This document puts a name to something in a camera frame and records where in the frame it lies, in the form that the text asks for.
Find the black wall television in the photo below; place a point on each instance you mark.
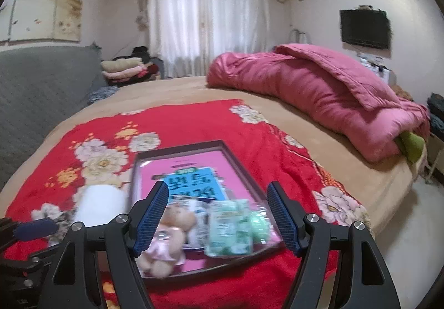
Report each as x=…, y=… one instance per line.
x=364, y=29

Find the blue patterned cloth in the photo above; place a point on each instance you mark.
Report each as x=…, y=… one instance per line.
x=102, y=94

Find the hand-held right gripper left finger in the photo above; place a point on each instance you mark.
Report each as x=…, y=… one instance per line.
x=152, y=218

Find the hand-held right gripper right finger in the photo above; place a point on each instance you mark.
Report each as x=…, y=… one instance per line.
x=282, y=218

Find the green patterned packet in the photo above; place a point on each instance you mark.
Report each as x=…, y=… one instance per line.
x=229, y=229

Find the grey quilted headboard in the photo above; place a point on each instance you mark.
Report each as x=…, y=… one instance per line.
x=34, y=94

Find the pink quilt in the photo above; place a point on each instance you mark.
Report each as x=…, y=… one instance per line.
x=312, y=87

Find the red floral blanket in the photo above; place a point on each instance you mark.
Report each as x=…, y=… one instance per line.
x=260, y=128

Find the leopard print scrunchie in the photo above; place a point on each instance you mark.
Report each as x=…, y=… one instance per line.
x=67, y=220

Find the cream plush toy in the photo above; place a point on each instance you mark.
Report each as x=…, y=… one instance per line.
x=177, y=222

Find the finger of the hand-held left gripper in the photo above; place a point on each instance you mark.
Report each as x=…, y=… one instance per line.
x=34, y=228

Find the green cloth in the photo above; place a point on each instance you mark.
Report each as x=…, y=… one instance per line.
x=412, y=147

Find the cluttered white cabinet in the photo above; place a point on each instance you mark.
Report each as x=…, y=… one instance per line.
x=376, y=67

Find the white curtain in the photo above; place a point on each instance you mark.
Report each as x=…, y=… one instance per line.
x=208, y=17

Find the white towel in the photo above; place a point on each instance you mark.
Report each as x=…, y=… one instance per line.
x=100, y=205

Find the shallow box with pink lining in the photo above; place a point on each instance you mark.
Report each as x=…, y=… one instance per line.
x=194, y=163

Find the hanging white ornament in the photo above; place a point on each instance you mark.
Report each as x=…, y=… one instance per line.
x=141, y=21

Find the white metal rack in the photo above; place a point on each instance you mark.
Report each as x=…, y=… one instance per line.
x=300, y=36

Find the stack of folded clothes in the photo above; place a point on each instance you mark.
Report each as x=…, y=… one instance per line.
x=125, y=67

